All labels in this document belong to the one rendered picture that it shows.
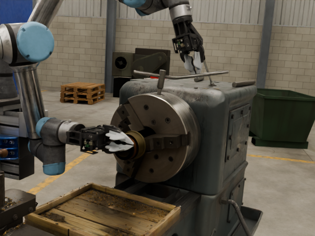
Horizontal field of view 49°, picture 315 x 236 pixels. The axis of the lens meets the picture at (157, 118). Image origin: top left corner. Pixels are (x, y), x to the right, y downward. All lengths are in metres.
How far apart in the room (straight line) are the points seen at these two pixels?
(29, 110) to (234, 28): 10.08
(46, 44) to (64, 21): 11.24
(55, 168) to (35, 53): 0.39
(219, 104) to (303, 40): 10.11
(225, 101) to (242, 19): 9.98
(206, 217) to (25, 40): 0.88
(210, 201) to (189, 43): 0.58
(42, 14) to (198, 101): 0.73
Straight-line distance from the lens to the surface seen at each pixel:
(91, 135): 1.05
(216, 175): 1.31
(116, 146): 1.07
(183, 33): 1.22
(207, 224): 1.38
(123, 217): 1.08
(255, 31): 11.12
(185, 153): 1.14
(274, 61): 11.16
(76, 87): 8.88
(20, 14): 6.61
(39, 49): 1.09
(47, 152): 1.21
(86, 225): 1.04
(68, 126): 1.13
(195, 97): 1.27
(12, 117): 1.44
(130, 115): 1.17
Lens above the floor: 1.38
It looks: 11 degrees down
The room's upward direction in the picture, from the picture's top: 4 degrees clockwise
